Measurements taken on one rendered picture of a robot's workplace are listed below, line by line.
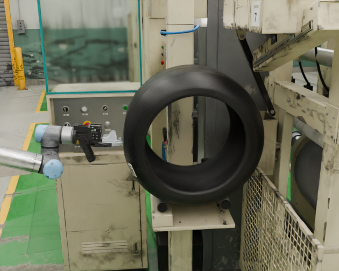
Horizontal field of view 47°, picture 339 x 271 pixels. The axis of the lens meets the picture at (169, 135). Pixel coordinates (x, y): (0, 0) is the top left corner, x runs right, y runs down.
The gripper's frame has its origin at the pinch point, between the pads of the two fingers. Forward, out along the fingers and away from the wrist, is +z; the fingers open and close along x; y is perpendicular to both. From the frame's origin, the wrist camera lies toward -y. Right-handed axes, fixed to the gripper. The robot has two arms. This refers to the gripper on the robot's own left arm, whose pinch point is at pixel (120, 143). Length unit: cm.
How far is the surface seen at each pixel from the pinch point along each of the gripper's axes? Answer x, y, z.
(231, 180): -12.9, -8.2, 47.3
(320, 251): -59, -11, 66
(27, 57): 866, -78, -266
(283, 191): 23, -28, 86
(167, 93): -12.2, 25.8, 17.0
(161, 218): -8.9, -30.0, 20.0
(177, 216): 0.6, -33.6, 28.6
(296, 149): 47, -11, 100
